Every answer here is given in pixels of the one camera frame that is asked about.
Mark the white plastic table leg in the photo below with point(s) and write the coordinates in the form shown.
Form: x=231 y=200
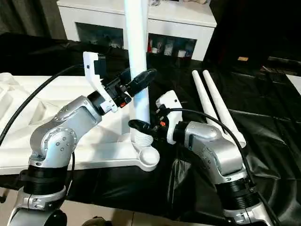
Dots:
x=203 y=99
x=137 y=47
x=223 y=110

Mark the white plastic table top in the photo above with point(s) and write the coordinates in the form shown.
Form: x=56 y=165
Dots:
x=47 y=94

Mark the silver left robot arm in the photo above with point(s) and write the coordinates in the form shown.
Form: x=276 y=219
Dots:
x=65 y=131

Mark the white jar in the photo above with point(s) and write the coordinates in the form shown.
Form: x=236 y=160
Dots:
x=181 y=53
x=168 y=49

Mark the white cabinet with glass doors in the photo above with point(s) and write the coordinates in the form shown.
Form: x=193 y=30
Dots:
x=105 y=14

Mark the black mat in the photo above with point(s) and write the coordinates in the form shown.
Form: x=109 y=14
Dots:
x=258 y=141

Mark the small yellow box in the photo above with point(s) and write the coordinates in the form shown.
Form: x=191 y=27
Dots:
x=243 y=58

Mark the grey curtain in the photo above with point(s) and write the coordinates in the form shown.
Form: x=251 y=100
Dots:
x=28 y=16

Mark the dark long rod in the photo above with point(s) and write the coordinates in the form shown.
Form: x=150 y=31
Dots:
x=285 y=59

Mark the white sheet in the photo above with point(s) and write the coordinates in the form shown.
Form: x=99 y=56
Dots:
x=295 y=83

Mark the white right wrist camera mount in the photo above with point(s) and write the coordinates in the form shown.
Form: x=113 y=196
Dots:
x=172 y=108

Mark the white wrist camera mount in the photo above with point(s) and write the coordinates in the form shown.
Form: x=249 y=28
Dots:
x=172 y=108
x=94 y=77

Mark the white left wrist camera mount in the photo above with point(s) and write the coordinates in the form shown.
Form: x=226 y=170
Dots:
x=94 y=77

